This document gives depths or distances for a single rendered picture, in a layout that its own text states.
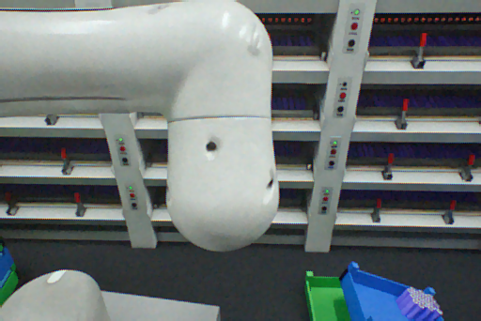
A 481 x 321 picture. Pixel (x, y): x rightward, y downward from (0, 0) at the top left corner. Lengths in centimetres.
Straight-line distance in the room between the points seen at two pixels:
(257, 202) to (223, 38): 14
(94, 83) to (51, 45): 4
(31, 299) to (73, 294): 5
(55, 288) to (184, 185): 30
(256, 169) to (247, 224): 5
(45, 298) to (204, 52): 39
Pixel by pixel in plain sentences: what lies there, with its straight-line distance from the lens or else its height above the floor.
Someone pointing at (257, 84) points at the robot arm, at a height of 87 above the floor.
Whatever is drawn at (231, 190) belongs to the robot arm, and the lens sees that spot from 26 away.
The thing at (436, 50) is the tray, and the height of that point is 76.
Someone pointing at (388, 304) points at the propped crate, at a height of 5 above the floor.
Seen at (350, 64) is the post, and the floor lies 74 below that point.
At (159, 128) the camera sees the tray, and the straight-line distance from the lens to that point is 107.
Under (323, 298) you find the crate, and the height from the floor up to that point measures 0.
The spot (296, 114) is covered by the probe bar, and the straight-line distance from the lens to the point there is 106.
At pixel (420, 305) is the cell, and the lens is 119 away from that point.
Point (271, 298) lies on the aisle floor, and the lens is 119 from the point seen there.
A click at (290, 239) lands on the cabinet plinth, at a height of 2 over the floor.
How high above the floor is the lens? 95
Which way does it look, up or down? 30 degrees down
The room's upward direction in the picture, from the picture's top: straight up
